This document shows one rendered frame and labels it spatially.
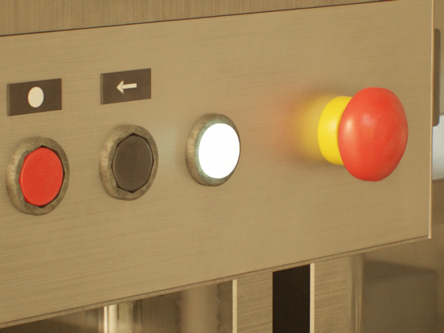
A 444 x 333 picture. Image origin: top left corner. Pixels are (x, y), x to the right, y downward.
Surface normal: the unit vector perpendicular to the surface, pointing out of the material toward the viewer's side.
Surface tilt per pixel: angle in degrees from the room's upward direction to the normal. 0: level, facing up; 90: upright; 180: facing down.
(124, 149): 90
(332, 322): 90
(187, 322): 58
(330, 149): 116
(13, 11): 90
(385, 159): 107
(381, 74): 90
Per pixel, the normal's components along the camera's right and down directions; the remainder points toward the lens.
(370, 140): 0.28, 0.18
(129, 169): 0.73, 0.10
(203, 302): 0.19, -0.40
